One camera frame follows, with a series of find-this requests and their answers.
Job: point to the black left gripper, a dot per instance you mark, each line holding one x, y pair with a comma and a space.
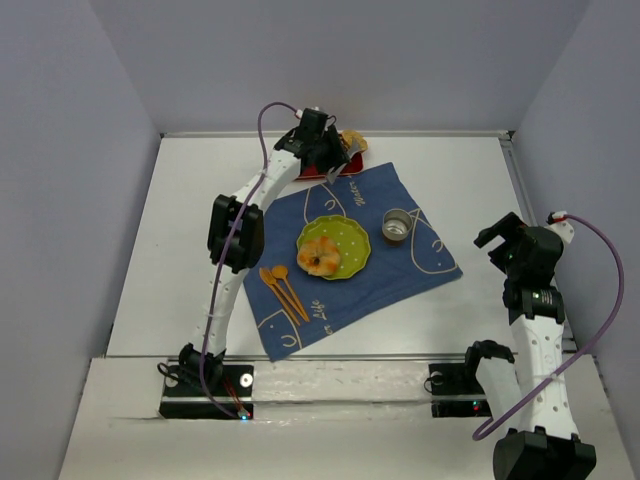
332, 156

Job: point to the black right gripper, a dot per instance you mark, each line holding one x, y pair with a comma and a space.
498, 239

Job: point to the metal tongs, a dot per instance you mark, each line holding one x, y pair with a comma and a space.
336, 164

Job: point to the seeded oval bread slice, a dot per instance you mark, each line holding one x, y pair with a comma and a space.
353, 141

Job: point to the orange speckled bagel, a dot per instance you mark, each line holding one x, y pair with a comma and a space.
319, 257

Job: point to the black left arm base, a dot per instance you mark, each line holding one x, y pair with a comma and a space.
182, 396

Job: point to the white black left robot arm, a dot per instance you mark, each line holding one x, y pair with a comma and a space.
236, 240

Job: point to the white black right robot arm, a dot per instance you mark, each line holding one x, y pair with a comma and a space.
524, 388

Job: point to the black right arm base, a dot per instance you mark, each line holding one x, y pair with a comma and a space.
454, 392

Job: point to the red rectangular tray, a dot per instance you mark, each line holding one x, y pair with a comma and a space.
353, 167

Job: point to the green dotted plate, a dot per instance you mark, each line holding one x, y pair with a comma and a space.
351, 239

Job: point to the metal cup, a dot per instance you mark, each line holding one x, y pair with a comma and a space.
396, 226

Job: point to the blue cloth placemat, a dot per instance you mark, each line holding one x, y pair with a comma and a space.
392, 273

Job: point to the orange wooden spoon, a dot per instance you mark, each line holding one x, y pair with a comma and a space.
280, 273

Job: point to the orange wooden fork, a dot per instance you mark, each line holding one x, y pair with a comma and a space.
268, 278

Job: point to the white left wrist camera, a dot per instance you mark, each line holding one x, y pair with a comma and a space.
312, 122

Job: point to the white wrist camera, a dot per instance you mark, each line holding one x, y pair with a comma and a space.
312, 122
558, 223

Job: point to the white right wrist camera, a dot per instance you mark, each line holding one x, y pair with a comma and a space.
558, 223

